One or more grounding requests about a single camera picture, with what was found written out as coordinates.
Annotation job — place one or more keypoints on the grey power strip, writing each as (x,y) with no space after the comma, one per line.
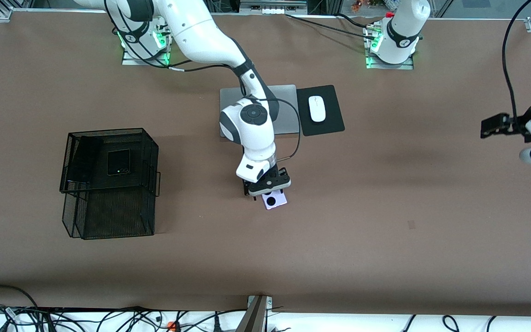
(274,10)

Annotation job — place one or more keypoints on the tall black smartphone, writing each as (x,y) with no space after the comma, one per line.
(85,161)

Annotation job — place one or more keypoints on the white computer mouse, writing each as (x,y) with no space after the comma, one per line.
(317,109)

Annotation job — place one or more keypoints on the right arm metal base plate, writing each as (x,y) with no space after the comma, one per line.
(132,61)

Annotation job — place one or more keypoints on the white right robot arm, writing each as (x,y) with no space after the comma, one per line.
(196,32)

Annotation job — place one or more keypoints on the square black phone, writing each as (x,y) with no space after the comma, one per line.
(118,161)

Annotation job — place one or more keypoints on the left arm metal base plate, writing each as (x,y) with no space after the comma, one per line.
(376,66)

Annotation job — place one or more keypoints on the black mouse pad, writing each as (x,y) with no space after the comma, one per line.
(332,110)

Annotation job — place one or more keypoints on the lavender phone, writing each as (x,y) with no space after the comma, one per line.
(278,204)

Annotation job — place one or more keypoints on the silver closed laptop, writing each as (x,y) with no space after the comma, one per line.
(286,99)

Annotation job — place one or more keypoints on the small orange connector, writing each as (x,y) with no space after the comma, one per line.
(171,326)

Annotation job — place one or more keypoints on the grey aluminium camera post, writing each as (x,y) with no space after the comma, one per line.
(247,318)

